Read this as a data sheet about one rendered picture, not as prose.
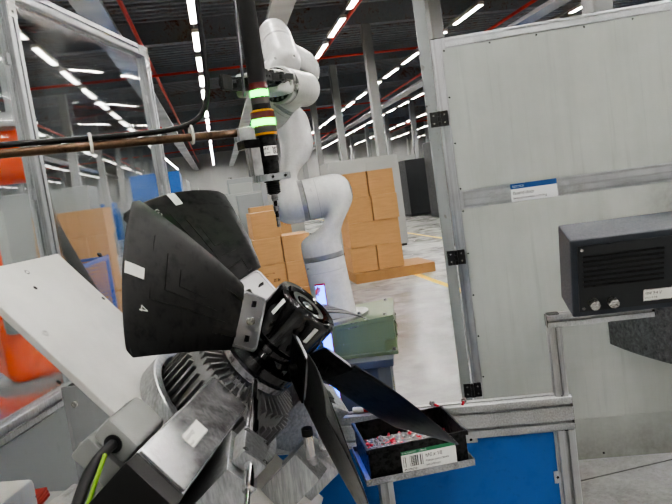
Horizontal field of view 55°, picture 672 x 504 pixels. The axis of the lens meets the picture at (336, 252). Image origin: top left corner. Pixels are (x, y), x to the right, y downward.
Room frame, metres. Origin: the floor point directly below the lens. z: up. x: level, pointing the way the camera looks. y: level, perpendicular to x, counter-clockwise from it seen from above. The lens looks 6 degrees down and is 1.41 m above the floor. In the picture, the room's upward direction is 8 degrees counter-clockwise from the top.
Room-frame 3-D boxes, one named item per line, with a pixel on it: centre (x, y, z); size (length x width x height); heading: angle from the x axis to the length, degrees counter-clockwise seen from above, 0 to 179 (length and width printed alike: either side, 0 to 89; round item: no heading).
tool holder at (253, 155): (1.17, 0.11, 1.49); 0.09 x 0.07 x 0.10; 117
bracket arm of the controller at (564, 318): (1.45, -0.58, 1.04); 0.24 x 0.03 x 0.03; 82
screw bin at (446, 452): (1.35, -0.10, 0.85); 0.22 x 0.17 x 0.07; 98
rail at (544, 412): (1.52, -0.05, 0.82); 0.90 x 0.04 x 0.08; 82
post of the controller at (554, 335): (1.46, -0.48, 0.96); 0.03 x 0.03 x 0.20; 82
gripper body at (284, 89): (1.42, 0.10, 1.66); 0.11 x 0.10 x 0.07; 158
